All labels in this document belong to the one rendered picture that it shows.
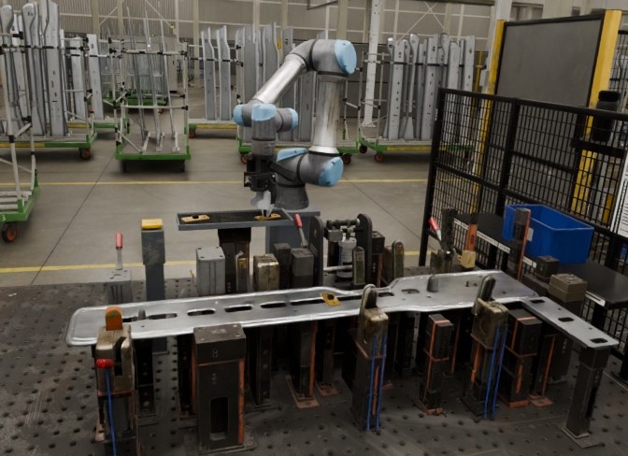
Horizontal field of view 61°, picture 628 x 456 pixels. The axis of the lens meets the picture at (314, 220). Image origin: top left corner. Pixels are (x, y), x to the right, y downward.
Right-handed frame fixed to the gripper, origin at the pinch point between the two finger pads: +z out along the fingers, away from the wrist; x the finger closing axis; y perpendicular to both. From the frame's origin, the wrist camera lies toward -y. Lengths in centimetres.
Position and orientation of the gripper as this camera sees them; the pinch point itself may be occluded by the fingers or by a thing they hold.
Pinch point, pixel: (267, 212)
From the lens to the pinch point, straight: 178.6
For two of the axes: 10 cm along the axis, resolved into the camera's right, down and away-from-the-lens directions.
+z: -0.5, 9.5, 3.0
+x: 5.8, 2.7, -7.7
